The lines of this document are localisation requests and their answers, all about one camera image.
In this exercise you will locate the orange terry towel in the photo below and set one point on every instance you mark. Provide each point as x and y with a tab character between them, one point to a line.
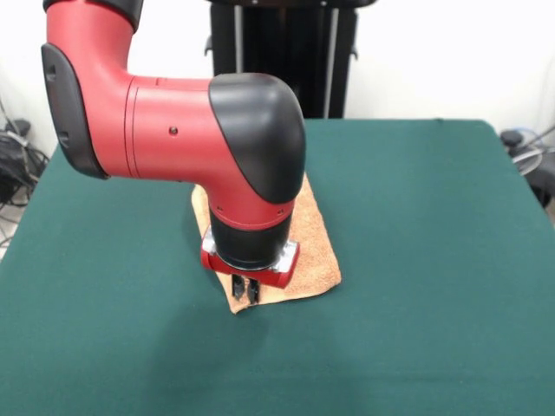
312	251

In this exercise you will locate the dark green table cloth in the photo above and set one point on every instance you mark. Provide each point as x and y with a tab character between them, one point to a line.
433	260

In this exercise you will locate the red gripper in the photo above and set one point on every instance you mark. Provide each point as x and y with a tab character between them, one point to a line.
277	279

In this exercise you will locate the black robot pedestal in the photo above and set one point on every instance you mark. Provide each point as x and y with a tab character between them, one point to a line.
282	43

